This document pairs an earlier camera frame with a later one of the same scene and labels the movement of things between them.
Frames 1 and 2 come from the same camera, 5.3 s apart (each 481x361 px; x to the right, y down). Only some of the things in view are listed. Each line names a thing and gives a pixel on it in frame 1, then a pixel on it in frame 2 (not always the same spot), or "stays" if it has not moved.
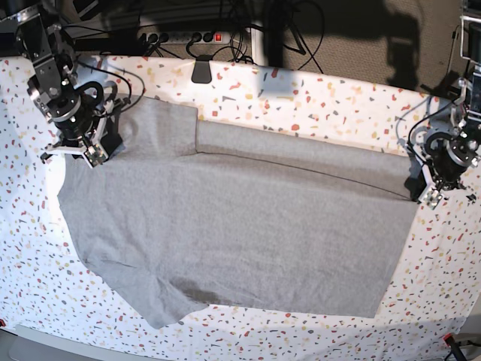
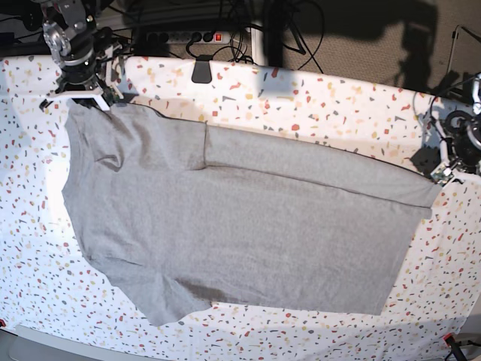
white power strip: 184,37 stays
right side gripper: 449,159 to 462,132
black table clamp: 202,72 stays
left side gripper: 74,113 to 80,70
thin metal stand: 462,19 to 453,42
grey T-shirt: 183,213 stays
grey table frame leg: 258,46 stays
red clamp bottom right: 455,347 stays
